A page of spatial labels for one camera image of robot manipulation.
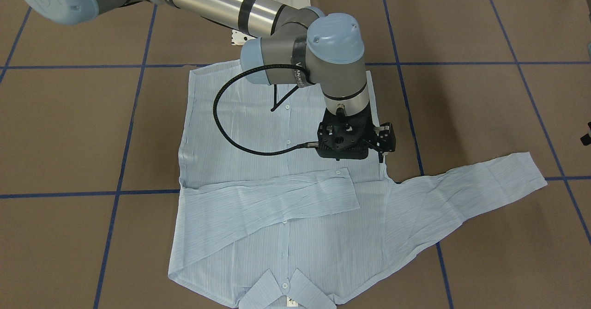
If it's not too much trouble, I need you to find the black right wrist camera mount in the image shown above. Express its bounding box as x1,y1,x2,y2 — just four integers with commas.
368,122,396,164

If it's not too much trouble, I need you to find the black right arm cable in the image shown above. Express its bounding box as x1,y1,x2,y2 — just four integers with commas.
212,64,319,156

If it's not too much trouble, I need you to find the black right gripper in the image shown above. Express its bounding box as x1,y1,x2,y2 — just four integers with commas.
316,109,372,160

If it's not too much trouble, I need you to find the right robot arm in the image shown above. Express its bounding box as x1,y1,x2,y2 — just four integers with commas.
24,0,383,160

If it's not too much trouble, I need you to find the light blue button-up shirt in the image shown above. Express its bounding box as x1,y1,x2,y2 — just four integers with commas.
168,61,547,309

